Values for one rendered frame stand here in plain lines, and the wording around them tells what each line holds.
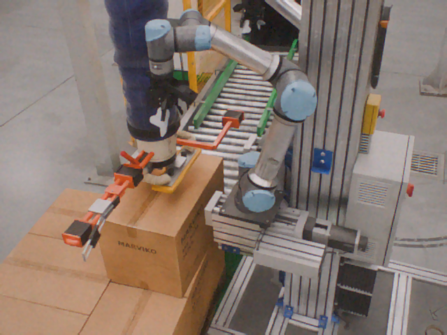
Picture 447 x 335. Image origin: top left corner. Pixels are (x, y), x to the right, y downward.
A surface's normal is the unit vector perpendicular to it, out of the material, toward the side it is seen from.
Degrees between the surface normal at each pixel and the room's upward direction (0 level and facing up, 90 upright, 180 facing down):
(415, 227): 0
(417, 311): 0
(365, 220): 90
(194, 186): 0
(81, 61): 90
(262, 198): 97
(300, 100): 83
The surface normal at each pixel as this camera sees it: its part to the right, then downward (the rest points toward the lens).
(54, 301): -0.03, -0.81
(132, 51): -0.04, 0.72
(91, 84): -0.27, 0.57
